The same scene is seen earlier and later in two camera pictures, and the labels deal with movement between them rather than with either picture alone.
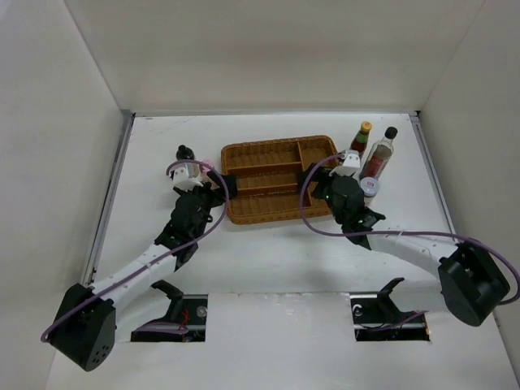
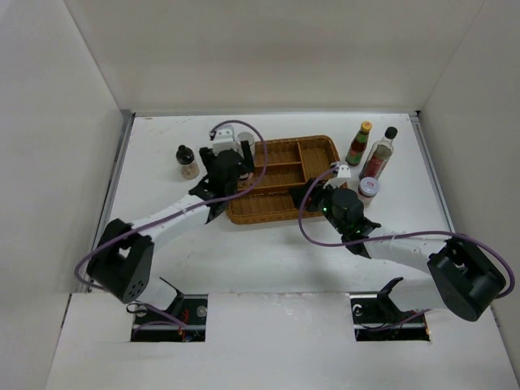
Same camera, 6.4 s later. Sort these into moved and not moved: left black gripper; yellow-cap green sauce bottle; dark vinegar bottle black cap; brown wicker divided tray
Moved: left black gripper
Not moved: dark vinegar bottle black cap; brown wicker divided tray; yellow-cap green sauce bottle
